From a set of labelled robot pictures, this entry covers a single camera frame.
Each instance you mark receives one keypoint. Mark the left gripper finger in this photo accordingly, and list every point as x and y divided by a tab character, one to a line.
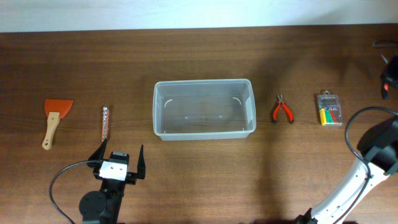
97	155
141	165

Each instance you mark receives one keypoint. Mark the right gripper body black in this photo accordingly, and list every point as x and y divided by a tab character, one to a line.
392	70

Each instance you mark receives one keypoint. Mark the orange-black long nose pliers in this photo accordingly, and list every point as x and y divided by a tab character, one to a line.
385	88

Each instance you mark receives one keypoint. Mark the clear screwdriver bit case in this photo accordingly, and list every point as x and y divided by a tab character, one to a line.
329	109

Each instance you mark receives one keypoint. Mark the right robot arm white-black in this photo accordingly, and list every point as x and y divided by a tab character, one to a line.
376	160

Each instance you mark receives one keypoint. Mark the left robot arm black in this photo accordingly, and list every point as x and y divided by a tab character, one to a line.
103	205

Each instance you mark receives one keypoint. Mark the clear plastic container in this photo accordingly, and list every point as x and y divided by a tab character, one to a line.
203	109

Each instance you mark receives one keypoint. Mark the orange socket bit rail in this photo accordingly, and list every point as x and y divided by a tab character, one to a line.
105	123

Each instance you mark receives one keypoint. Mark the orange scraper wooden handle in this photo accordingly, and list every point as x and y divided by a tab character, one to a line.
55	110

